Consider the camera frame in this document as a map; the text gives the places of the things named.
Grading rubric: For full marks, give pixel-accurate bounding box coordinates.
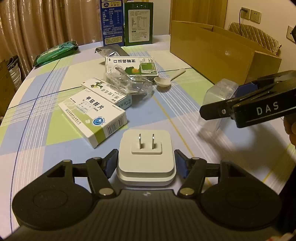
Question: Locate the clear bag metal rack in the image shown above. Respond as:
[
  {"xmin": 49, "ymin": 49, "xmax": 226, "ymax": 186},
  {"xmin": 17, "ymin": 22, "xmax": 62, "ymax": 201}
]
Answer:
[{"xmin": 104, "ymin": 65, "xmax": 154, "ymax": 95}]

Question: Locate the person right hand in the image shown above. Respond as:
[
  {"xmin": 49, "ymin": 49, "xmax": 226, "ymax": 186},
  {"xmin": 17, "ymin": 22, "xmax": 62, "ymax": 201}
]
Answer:
[{"xmin": 283, "ymin": 113, "xmax": 296, "ymax": 146}]

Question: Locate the white herbal medicine box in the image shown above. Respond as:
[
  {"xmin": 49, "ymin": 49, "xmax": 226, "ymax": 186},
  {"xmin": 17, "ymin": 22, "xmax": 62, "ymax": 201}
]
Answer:
[{"xmin": 81, "ymin": 77, "xmax": 132, "ymax": 110}]

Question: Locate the brown cardboard boxes stack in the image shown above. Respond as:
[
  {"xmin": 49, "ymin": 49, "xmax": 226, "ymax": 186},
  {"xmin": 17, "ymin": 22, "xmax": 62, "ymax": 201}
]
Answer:
[{"xmin": 1, "ymin": 55, "xmax": 22, "ymax": 116}]

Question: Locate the checkered tablecloth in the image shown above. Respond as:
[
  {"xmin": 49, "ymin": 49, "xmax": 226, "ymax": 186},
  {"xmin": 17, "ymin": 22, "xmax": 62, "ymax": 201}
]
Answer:
[{"xmin": 1, "ymin": 35, "xmax": 295, "ymax": 237}]

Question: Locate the white green medicine box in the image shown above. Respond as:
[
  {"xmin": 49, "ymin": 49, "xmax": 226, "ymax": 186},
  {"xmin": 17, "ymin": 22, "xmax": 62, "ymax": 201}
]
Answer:
[{"xmin": 59, "ymin": 89, "xmax": 127, "ymax": 149}]

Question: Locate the silver foil bag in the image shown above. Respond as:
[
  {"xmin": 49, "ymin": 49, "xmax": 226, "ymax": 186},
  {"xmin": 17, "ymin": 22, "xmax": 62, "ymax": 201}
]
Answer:
[{"xmin": 95, "ymin": 44, "xmax": 129, "ymax": 57}]

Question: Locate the green wipes pack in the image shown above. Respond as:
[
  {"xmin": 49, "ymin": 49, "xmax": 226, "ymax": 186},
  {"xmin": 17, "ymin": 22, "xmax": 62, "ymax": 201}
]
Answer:
[{"xmin": 33, "ymin": 41, "xmax": 78, "ymax": 68}]

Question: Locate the beige curtain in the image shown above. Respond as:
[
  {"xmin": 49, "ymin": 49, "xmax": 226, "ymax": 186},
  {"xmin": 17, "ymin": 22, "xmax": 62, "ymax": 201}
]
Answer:
[{"xmin": 1, "ymin": 1, "xmax": 102, "ymax": 76}]

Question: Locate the large cardboard box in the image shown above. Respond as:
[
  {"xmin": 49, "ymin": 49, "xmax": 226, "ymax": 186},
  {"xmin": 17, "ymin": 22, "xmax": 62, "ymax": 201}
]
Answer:
[{"xmin": 170, "ymin": 21, "xmax": 281, "ymax": 85}]

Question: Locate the wall power socket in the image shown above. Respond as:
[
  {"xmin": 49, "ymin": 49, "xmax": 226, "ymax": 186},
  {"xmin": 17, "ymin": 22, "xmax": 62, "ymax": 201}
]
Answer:
[{"xmin": 240, "ymin": 7, "xmax": 251, "ymax": 20}]

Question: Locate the white power adapter plug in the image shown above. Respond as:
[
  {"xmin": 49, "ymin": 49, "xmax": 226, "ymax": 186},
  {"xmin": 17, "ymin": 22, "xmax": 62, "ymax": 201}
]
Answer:
[{"xmin": 116, "ymin": 129, "xmax": 177, "ymax": 187}]

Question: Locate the clear blue label packet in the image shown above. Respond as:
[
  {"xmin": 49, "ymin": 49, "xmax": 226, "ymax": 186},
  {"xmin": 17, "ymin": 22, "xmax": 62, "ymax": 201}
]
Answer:
[{"xmin": 198, "ymin": 79, "xmax": 238, "ymax": 132}]

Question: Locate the green white spray box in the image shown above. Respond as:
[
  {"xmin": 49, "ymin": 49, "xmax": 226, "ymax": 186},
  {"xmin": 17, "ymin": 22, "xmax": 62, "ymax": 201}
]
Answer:
[{"xmin": 105, "ymin": 56, "xmax": 159, "ymax": 77}]

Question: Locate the wooden door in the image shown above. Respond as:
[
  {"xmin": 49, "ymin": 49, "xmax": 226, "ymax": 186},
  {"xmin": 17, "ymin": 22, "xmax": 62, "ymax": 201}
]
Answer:
[{"xmin": 170, "ymin": 0, "xmax": 228, "ymax": 28}]

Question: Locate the dark green carton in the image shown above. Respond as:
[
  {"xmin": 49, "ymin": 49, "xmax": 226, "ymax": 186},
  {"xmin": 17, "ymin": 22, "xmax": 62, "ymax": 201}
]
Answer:
[{"xmin": 124, "ymin": 1, "xmax": 154, "ymax": 46}]

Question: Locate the white plastic spoon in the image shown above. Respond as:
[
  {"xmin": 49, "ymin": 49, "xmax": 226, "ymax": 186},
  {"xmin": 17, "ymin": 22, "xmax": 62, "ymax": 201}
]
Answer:
[{"xmin": 154, "ymin": 68, "xmax": 186, "ymax": 88}]

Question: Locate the quilted brown chair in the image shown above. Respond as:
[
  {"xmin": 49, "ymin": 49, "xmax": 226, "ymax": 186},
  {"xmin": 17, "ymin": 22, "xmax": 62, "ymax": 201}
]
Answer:
[{"xmin": 228, "ymin": 22, "xmax": 281, "ymax": 56}]

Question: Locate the blue tall carton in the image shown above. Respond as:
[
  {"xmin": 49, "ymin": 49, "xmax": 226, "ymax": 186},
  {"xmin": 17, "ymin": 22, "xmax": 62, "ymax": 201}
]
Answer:
[{"xmin": 99, "ymin": 0, "xmax": 124, "ymax": 46}]

